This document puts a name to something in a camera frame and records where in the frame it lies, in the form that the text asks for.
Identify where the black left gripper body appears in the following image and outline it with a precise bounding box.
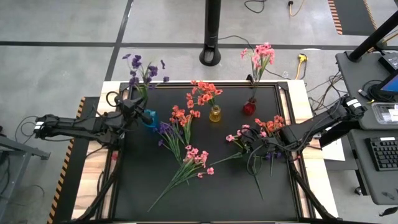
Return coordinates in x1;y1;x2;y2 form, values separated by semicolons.
114;95;147;119

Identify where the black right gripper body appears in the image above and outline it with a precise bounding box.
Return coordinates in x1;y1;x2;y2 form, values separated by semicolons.
253;132;285;156

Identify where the purple artificial flower bunch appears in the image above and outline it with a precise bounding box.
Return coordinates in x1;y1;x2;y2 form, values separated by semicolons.
121;53;170;110
157;121;187;164
251;151;284;202

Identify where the pink artificial flower bunch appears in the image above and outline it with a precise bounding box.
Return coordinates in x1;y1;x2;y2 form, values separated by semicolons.
210;124;268;167
147;144;215;213
239;42;276;102

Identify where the blue glass vase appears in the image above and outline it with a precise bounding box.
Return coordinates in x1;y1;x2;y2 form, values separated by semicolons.
142;108;160;130

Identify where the red glass vase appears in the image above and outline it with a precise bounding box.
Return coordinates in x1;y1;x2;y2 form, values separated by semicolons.
242;98;257;116

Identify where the yellow glass vase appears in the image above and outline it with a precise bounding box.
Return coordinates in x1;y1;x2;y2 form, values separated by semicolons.
208;105;222;123

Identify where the white paper sheet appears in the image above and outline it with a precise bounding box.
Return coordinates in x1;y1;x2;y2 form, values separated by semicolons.
320;138;346;162

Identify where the yellow power plug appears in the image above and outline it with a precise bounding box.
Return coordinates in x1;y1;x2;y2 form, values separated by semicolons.
294;53;308;80

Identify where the black stand pole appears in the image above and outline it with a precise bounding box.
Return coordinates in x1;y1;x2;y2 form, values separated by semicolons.
198;0;222;67

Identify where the black floor mat yellow-striped edge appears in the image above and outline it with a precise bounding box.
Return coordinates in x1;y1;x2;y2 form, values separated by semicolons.
46;96;102;224

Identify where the grey desk top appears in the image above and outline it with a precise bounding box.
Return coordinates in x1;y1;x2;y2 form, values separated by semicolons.
335;50;398;131

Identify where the grey keyboard shelf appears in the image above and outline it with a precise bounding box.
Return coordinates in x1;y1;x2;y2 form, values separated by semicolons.
347;129;398;206

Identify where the black keyboard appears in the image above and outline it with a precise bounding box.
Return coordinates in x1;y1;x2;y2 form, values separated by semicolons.
364;136;398;172

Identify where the clear plastic container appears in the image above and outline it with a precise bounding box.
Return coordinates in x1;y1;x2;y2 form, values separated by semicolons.
371;101;398;126

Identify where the tablet with blue screen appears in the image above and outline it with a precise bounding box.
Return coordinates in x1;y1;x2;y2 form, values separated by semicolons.
377;68;398;96

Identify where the black desk device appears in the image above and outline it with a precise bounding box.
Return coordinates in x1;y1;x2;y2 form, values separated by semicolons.
377;51;398;74

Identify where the black slanted pole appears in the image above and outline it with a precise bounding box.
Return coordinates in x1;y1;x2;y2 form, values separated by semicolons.
347;10;398;62

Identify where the black floor mat orange-striped edge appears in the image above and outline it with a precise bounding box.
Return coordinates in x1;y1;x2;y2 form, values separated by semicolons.
327;0;379;36

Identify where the black aluminium table frame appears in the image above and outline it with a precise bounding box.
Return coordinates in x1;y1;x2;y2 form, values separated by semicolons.
104;80;313;223

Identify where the black diagonal frame strut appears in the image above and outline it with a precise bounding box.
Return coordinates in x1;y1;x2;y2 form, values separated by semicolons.
74;152;124;222
288;160;335;221

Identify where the black cable bundle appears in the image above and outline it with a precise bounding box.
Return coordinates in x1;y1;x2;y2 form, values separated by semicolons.
306;70;348;114

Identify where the black floor cable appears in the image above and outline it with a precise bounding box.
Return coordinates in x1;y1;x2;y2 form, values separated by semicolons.
217;34;292;80

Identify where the grey metal cart frame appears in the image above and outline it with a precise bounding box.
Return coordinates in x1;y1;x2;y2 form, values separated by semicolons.
0;126;51;224

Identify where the coiled black cable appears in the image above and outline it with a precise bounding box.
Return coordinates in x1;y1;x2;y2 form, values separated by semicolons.
357;79;389;103

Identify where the yellow cable with black plug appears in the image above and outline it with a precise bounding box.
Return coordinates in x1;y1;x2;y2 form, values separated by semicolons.
287;0;306;17

